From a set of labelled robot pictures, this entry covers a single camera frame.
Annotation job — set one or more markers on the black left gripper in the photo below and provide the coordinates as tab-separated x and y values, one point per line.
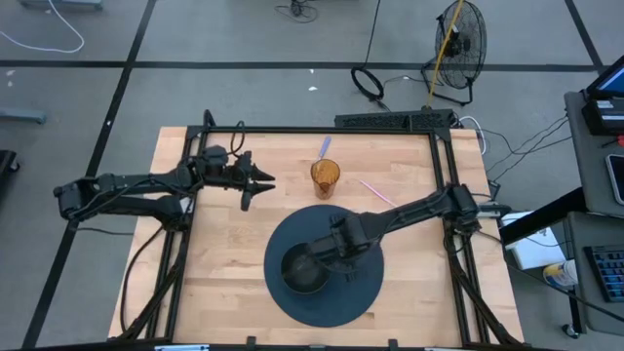
234	176

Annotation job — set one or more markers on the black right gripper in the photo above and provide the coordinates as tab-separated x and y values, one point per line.
348	248

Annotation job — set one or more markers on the black round bowl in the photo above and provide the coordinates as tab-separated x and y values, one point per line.
297	275

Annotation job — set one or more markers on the amber faceted plastic tumbler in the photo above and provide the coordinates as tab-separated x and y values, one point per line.
325	185

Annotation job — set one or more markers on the pink drinking straw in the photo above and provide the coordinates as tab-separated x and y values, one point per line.
378	193

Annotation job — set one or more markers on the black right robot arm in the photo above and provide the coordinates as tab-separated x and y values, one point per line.
414	209

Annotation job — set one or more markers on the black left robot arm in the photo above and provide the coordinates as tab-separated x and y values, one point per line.
122	184

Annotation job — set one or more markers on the dark blue round woven placemat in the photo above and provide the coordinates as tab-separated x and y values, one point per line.
331	307

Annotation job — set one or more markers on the white tag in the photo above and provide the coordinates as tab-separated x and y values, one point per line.
186	205

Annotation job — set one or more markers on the black perforated power box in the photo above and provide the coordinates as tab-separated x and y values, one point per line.
390	120

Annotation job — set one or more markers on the white box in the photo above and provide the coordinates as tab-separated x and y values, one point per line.
536	251

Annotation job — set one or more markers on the black beam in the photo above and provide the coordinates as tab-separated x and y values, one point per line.
541	218

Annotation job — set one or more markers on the yellow pole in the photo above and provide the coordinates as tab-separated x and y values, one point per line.
444	58

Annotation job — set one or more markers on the white labelled canister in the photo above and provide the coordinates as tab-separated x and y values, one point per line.
560	274

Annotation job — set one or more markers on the black floor fan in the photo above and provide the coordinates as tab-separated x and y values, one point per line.
468	53

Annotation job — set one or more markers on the grey side table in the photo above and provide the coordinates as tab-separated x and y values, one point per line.
590	170

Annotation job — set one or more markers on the black keyboard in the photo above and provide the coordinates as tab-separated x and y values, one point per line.
609	273

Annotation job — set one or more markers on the black smartphone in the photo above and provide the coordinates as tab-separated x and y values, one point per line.
618	178

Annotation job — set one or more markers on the black device box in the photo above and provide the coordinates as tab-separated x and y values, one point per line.
604	122

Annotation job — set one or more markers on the black laptop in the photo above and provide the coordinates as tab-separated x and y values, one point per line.
612	80

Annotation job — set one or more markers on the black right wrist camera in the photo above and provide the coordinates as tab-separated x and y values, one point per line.
343	223

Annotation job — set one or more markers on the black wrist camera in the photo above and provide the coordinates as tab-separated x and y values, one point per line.
343	223
214	157

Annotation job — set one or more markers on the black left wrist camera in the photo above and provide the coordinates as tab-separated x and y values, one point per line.
214	157

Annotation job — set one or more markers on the black metal table frame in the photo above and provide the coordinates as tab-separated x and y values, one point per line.
292	129

